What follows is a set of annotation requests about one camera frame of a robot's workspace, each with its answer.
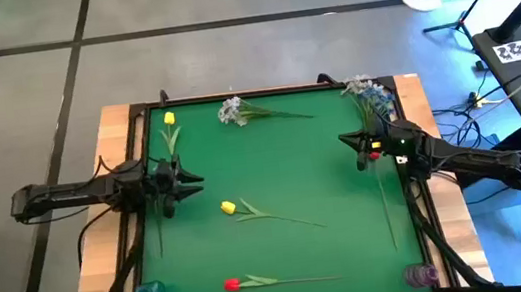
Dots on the white paper label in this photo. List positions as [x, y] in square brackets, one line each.
[515, 51]

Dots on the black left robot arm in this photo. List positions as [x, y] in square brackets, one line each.
[70, 193]

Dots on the red artificial tulip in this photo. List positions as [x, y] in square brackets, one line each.
[232, 285]
[375, 155]

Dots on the white mounting plate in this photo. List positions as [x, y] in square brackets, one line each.
[401, 159]

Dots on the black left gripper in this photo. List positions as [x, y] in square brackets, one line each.
[164, 184]

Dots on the black frame clamp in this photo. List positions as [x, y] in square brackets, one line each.
[164, 98]
[327, 78]

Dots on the black table frame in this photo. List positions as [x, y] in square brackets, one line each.
[258, 92]

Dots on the green table mat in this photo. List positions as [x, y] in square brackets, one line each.
[294, 172]

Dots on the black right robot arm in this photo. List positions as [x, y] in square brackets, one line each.
[469, 159]

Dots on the yellow artificial tulip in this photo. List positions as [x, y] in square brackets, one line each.
[228, 207]
[169, 118]

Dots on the purple glass vase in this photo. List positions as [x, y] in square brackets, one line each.
[421, 276]

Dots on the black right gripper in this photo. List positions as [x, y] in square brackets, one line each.
[383, 142]

